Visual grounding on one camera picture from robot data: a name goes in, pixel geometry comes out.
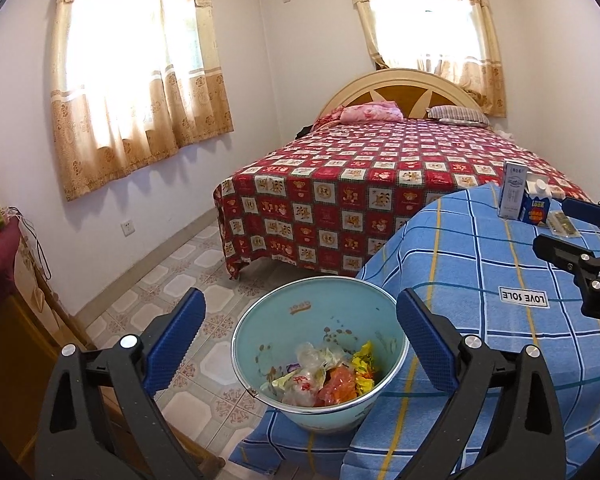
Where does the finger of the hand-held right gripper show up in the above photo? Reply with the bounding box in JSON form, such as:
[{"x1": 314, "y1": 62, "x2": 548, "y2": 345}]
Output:
[
  {"x1": 561, "y1": 198, "x2": 600, "y2": 229},
  {"x1": 532, "y1": 234, "x2": 596, "y2": 274}
]

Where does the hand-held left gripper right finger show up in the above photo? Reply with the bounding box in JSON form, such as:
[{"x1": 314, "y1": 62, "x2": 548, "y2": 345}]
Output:
[{"x1": 394, "y1": 287, "x2": 566, "y2": 480}]

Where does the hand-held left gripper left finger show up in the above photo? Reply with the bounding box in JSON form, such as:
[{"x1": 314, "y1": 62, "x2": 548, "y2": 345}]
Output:
[{"x1": 34, "y1": 287, "x2": 206, "y2": 480}]

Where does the yellow wrapper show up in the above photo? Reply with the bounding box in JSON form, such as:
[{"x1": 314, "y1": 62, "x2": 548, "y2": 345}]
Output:
[{"x1": 350, "y1": 341, "x2": 381, "y2": 391}]

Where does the orange bag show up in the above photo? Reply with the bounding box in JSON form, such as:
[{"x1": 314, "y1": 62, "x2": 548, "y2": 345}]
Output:
[{"x1": 316, "y1": 366, "x2": 358, "y2": 407}]

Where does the light blue waste bin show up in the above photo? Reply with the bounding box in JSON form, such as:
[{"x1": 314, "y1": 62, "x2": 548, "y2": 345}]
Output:
[{"x1": 230, "y1": 276, "x2": 409, "y2": 436}]

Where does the blue milk carton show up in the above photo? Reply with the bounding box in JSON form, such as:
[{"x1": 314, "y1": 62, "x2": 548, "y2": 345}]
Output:
[{"x1": 519, "y1": 180, "x2": 551, "y2": 226}]

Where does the blue plaid tablecloth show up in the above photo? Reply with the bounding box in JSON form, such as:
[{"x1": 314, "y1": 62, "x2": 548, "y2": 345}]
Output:
[{"x1": 228, "y1": 182, "x2": 600, "y2": 480}]

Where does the tall white carton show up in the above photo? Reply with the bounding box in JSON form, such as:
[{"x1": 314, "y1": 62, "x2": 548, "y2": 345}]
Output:
[{"x1": 497, "y1": 159, "x2": 528, "y2": 220}]

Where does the wooden cabinet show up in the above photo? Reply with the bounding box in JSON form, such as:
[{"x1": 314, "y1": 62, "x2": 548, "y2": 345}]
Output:
[{"x1": 0, "y1": 232, "x2": 226, "y2": 480}]

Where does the striped pillow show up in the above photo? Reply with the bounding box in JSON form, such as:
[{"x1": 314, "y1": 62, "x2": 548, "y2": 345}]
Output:
[{"x1": 426, "y1": 105, "x2": 491, "y2": 127}]

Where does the narrow beige patterned curtain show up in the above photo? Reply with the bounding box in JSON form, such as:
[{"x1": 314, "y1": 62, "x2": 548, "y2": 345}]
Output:
[{"x1": 344, "y1": 0, "x2": 507, "y2": 118}]

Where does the bed with red quilt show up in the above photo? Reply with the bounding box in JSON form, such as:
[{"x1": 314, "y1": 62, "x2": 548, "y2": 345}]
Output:
[{"x1": 213, "y1": 119, "x2": 593, "y2": 281}]

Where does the maroon cloth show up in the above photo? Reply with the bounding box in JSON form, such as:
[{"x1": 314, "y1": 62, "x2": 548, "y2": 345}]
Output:
[{"x1": 0, "y1": 220, "x2": 22, "y2": 286}]

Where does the cream wooden headboard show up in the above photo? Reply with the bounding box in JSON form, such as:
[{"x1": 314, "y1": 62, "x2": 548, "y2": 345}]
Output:
[{"x1": 314, "y1": 68, "x2": 483, "y2": 121}]

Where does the pink floral pillow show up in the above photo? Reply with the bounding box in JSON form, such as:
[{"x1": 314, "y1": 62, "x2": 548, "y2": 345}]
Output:
[{"x1": 340, "y1": 101, "x2": 403, "y2": 123}]

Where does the wide beige patterned curtain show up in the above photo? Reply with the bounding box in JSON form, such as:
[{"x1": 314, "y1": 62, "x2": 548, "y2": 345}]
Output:
[{"x1": 49, "y1": 0, "x2": 234, "y2": 202}]

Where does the thin wall cable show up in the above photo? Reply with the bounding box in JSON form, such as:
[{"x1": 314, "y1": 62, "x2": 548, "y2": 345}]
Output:
[{"x1": 17, "y1": 212, "x2": 48, "y2": 288}]

